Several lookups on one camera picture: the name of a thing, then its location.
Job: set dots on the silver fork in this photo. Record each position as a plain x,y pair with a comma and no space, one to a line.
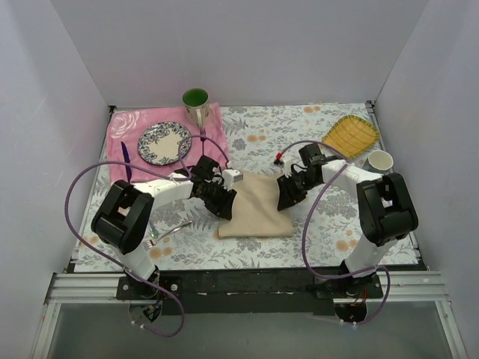
150,243

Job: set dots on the purple fork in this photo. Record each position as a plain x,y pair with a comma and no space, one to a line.
203,133

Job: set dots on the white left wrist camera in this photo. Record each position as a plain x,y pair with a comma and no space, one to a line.
231,176

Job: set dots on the yellow woven bamboo tray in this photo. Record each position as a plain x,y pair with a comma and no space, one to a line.
351,136

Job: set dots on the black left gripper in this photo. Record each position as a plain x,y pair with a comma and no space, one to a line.
218,198

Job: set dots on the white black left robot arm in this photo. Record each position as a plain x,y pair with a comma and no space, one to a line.
123,216

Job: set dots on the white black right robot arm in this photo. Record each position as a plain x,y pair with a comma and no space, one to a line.
386,210

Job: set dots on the purple knife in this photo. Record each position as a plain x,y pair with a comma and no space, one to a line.
126,159

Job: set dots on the floral ceramic plate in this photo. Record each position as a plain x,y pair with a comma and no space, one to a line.
164,143

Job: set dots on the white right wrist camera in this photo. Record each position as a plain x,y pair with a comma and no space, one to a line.
286,166

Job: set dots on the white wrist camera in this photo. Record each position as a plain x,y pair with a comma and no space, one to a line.
286,166
231,176

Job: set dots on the floral patterned table mat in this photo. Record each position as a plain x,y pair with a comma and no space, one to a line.
326,228

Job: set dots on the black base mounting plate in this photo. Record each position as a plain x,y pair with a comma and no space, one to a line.
263,291

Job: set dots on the green inside ceramic mug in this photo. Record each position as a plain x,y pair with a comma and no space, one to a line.
196,102

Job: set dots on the iridescent spoon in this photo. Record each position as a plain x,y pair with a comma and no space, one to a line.
153,231

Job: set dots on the grey white mug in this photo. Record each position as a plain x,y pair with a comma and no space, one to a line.
378,161

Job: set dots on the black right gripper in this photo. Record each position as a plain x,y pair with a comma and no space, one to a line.
290,188

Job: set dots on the beige cloth napkin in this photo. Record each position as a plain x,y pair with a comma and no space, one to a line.
254,210

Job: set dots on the pink cloth placemat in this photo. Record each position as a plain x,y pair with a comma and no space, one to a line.
129,125

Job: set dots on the aluminium frame rail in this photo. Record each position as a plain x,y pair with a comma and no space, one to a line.
263,313

